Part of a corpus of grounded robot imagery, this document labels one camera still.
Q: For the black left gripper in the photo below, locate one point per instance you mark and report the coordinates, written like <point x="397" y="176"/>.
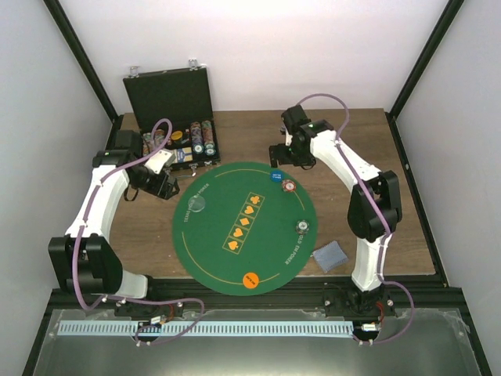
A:
<point x="164" y="193"/>

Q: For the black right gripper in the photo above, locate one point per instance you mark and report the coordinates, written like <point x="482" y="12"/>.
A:
<point x="308" y="161"/>

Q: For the blue round button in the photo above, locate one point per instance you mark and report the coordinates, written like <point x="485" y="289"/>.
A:
<point x="276" y="176"/>

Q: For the clear acrylic dealer button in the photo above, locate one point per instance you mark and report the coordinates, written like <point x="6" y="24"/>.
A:
<point x="196" y="203"/>

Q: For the orange small blind button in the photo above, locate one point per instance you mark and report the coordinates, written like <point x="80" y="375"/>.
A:
<point x="250" y="280"/>

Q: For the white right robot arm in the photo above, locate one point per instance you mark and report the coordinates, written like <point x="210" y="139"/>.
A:
<point x="375" y="206"/>

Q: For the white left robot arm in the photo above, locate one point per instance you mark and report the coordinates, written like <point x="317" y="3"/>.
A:
<point x="83" y="260"/>

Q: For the blue texas holdem card deck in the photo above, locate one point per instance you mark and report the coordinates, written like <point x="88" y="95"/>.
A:
<point x="183" y="155"/>

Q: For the leftmost multicolour chip row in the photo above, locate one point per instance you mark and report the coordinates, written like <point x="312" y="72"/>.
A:
<point x="147" y="144"/>

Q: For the orange blue chip row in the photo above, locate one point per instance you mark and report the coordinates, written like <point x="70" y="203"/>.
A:
<point x="158" y="138"/>

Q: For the orange big blind button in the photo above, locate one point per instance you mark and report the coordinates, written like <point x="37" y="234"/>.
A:
<point x="176" y="136"/>

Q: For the brown green chip row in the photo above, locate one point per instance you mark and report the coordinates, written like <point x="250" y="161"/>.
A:
<point x="208" y="137"/>

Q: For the purple green chip row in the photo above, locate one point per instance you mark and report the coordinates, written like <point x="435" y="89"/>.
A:
<point x="197" y="138"/>

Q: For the black poker set case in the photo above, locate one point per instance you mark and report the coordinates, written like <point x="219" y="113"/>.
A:
<point x="181" y="95"/>

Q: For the round green poker mat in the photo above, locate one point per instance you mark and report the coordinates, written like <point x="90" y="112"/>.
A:
<point x="248" y="225"/>

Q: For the blue patterned card deck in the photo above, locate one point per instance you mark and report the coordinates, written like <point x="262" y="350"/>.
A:
<point x="329" y="256"/>

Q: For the light blue slotted ruler strip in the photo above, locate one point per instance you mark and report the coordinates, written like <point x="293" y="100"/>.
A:
<point x="320" y="329"/>

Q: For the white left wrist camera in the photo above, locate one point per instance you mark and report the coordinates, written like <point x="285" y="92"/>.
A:
<point x="162" y="158"/>

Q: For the black enclosure frame post left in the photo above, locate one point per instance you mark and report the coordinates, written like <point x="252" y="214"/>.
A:
<point x="69" y="34"/>

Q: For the black enclosure frame post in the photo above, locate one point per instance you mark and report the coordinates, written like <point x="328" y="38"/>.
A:
<point x="438" y="33"/>
<point x="69" y="34"/>

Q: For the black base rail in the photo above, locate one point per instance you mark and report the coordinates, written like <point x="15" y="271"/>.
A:
<point x="333" y="296"/>

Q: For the black enclosure frame post right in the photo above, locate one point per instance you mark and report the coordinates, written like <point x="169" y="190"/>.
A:
<point x="438" y="33"/>

